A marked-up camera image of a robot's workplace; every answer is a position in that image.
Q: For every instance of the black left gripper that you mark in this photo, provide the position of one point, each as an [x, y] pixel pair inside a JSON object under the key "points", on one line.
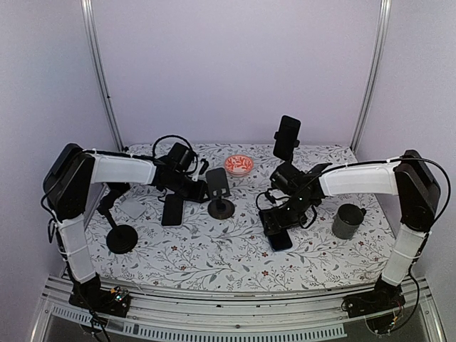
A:
{"points": [[199, 193]]}

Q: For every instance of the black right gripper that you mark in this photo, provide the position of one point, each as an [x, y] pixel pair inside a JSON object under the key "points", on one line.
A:
{"points": [[276, 221]]}

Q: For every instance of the small round base phone stand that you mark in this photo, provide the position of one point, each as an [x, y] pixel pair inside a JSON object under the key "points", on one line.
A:
{"points": [[219, 206]]}

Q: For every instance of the black phone with white edge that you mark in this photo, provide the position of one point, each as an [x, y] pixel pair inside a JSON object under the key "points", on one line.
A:
{"points": [[172, 211]]}

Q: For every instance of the tall black clamp phone stand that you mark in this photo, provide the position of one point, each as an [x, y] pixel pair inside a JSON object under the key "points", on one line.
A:
{"points": [[284, 145]]}

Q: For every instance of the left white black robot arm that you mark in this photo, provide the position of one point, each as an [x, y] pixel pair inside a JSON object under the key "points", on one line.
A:
{"points": [[66, 188]]}

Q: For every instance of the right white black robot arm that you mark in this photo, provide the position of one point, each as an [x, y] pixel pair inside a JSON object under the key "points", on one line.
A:
{"points": [[407, 177]]}

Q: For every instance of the white flat phone stand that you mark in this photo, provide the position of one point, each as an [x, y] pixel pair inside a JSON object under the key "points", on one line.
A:
{"points": [[132, 208]]}

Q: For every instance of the black gooseneck stand round base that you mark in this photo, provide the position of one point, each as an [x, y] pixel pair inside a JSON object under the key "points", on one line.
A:
{"points": [[122, 238]]}

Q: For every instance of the red white patterned bowl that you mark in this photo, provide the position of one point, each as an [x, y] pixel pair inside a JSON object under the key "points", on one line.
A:
{"points": [[238, 165]]}

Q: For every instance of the floral patterned tablecloth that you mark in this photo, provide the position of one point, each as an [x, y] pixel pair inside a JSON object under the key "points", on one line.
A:
{"points": [[233, 254]]}

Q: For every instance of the dark grey mug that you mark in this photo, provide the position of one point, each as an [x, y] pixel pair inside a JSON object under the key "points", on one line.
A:
{"points": [[347, 220]]}

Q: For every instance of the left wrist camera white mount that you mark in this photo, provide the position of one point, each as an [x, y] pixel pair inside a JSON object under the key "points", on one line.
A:
{"points": [[200, 170]]}

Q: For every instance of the aluminium front rail base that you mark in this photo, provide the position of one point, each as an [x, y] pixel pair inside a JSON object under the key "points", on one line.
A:
{"points": [[165, 314]]}

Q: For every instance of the left aluminium frame post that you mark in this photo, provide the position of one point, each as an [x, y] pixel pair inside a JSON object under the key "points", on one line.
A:
{"points": [[92, 37]]}

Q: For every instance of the aluminium frame post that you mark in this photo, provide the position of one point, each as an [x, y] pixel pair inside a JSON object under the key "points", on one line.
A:
{"points": [[378, 49], [92, 37]]}

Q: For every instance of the right aluminium frame post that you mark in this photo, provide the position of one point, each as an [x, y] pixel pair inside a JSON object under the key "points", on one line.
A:
{"points": [[378, 49]]}

